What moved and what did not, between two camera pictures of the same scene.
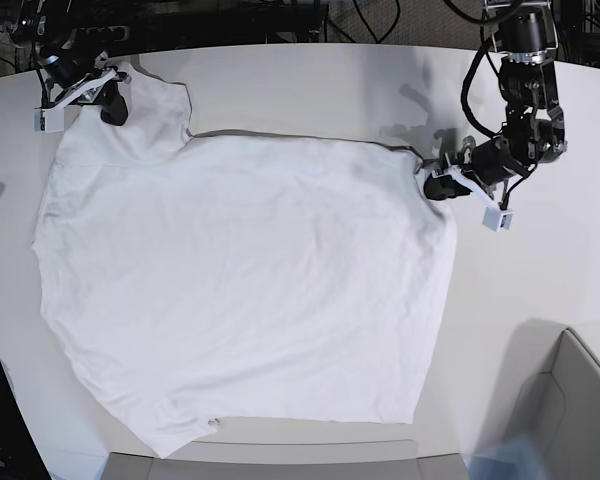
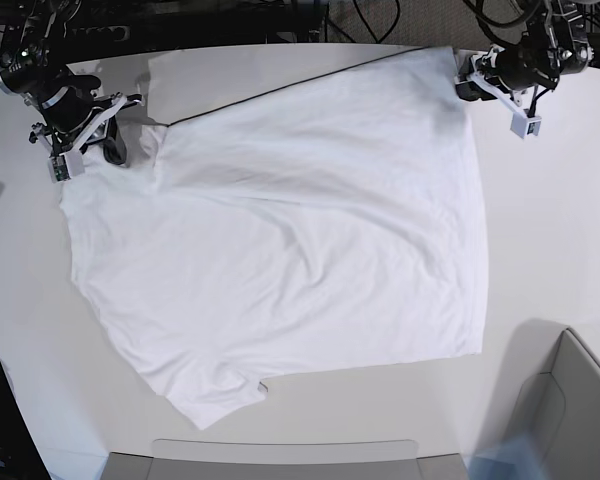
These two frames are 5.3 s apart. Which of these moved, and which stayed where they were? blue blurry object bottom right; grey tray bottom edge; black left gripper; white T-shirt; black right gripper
Moved: black right gripper; white T-shirt; black left gripper
Stayed: grey tray bottom edge; blue blurry object bottom right
